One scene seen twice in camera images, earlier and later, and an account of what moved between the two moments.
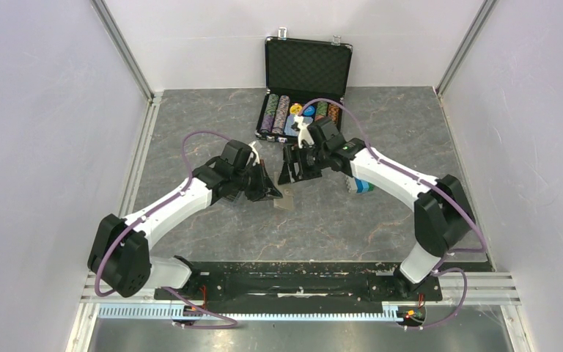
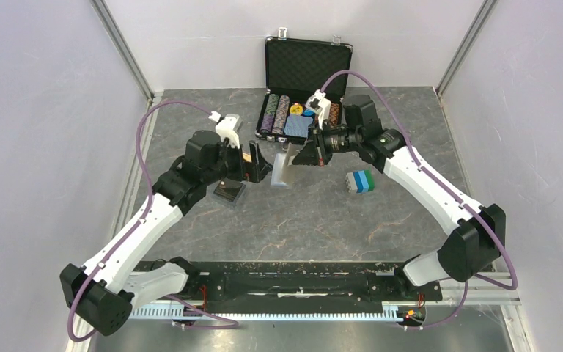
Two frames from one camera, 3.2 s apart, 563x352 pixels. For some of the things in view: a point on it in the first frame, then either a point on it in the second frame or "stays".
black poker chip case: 306,78 stays
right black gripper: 293,154 → 311,153
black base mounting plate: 295,285 stays
